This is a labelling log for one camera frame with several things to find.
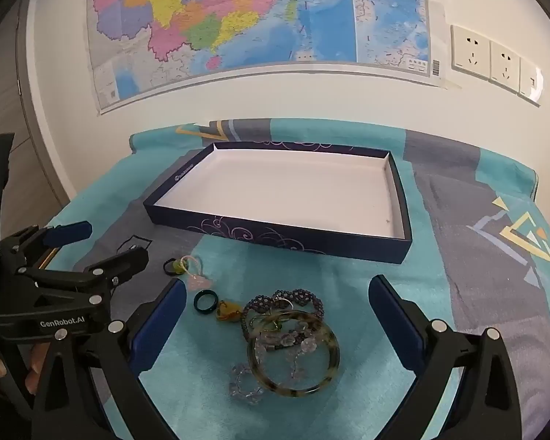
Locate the person's left hand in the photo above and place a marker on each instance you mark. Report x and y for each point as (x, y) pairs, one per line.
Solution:
(35, 369)

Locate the teal grey printed bedsheet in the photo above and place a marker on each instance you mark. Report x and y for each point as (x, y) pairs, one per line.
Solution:
(486, 261)

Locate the yellow orange charm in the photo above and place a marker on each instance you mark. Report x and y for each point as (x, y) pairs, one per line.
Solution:
(229, 314)

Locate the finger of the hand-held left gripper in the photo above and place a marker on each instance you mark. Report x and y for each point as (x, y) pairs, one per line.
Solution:
(68, 233)
(128, 259)

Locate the dark blue shallow box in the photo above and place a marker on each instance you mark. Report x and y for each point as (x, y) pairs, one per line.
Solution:
(279, 192)

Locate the colourful wall map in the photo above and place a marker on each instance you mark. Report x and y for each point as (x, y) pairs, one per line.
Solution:
(256, 9)

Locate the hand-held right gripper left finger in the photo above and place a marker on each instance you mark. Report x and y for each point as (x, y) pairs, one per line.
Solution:
(162, 321)

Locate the grey wooden door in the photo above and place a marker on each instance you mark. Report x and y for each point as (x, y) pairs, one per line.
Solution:
(9, 101)

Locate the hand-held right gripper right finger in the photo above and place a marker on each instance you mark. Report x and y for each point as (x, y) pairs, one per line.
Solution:
(394, 316)

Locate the tortoiseshell bangle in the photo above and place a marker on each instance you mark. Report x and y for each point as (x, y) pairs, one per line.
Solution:
(298, 390)

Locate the green charm black loop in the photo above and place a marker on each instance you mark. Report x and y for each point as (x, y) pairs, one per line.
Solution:
(178, 266)

